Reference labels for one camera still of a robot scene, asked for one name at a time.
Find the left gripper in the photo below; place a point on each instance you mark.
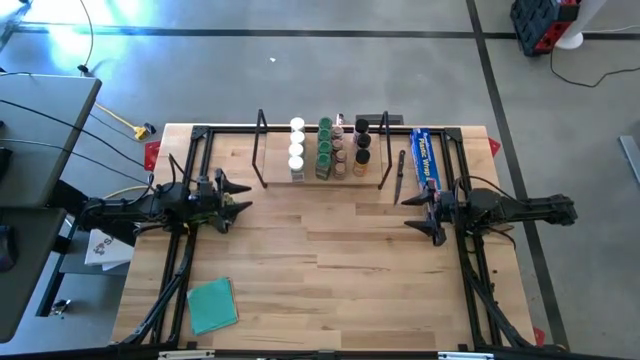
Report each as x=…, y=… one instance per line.
x=202, y=205

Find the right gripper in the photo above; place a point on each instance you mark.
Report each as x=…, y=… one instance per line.
x=444, y=210

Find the yellow black-lid spice bottle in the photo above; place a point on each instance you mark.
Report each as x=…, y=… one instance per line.
x=362, y=156

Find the olive black-lid spice bottle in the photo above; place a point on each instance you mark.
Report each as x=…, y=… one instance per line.
x=364, y=140

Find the purple label black-lid spice bottle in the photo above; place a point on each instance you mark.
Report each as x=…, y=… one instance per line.
x=361, y=125

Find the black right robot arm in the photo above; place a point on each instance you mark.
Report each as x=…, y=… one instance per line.
x=525, y=207

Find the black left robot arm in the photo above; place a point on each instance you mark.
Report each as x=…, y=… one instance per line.
x=125, y=207

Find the black kitchen knife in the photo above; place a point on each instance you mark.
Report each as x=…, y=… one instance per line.
x=398, y=185

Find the blue plastic wrap box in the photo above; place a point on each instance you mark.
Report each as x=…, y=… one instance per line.
x=425, y=160

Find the green sponge cloth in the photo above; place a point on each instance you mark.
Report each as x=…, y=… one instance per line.
x=212, y=305

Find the white printed paper sheet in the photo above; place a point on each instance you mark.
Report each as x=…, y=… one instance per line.
x=102, y=247

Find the grey folding table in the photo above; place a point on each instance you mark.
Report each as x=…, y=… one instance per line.
x=45, y=175

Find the small metal clip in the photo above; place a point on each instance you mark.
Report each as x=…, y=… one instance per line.
x=60, y=307

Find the grey metal bar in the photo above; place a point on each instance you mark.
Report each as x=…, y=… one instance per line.
x=631, y=155

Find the black and red tool case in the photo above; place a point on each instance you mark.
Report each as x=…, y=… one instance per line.
x=535, y=22

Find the grey desk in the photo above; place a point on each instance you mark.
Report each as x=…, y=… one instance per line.
x=25, y=300

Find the black desk device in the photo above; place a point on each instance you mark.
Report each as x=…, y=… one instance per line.
x=4, y=162
x=6, y=247

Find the white stand base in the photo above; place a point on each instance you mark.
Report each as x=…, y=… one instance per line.
x=570, y=40

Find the black aluminium rig frame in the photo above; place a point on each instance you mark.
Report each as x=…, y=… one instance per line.
x=235, y=131

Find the red corner bracket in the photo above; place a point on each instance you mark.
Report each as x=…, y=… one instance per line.
x=152, y=156
x=539, y=337
x=494, y=147

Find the silver metal bracket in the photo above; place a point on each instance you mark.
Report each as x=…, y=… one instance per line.
x=187, y=355
x=465, y=356

